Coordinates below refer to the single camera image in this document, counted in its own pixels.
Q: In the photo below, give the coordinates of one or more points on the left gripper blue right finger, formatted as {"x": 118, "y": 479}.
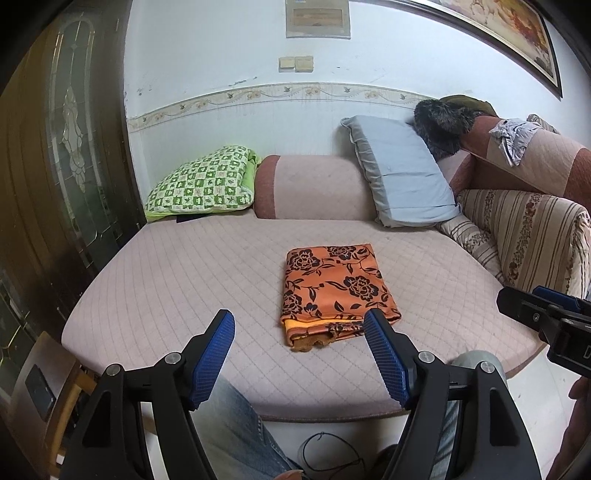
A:
{"x": 395, "y": 355}

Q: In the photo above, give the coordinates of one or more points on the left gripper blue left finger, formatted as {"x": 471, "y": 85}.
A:
{"x": 204, "y": 356}

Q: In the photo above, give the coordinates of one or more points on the orange black floral garment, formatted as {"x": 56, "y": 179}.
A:
{"x": 327, "y": 292}

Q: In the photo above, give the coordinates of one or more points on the right hand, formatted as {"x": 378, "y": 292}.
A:
{"x": 577, "y": 430}

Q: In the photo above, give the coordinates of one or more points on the blue jeans leg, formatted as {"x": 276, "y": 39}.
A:
{"x": 236, "y": 443}

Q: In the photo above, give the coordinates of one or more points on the beige striped floral cushion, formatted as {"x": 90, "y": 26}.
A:
{"x": 525, "y": 239}

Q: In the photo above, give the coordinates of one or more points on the green patterned folded blanket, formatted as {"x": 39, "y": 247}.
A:
{"x": 219, "y": 182}

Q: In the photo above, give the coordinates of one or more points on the light blue pillow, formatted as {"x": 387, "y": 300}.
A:
{"x": 408, "y": 187}

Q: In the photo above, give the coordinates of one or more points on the pink quilted bolster cushion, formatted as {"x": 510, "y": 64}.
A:
{"x": 312, "y": 187}

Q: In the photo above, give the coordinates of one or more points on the white grey crumpled cloth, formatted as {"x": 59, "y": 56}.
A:
{"x": 513, "y": 137}

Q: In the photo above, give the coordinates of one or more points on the dark wooden glass door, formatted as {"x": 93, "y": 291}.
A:
{"x": 69, "y": 199}

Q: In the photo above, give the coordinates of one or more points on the dark furry cushion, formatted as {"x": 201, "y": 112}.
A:
{"x": 441, "y": 124}

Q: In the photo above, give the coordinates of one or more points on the framed wall painting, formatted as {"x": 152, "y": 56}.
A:
{"x": 513, "y": 27}

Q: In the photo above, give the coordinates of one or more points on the beige wall switch plates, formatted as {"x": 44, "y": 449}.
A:
{"x": 299, "y": 64}

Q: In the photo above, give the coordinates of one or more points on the small framed wall picture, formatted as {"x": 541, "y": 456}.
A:
{"x": 318, "y": 19}

